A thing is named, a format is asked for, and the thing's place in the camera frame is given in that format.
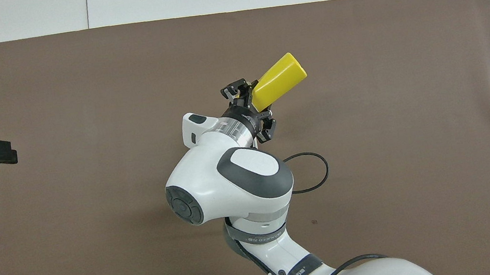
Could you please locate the brown paper table mat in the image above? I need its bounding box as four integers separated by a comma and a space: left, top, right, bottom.
0, 0, 490, 275

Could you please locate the yellow squeeze seasoning bottle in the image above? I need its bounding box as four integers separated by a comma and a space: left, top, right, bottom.
245, 50, 312, 113

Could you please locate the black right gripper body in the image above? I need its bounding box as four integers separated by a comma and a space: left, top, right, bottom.
220, 93, 274, 143

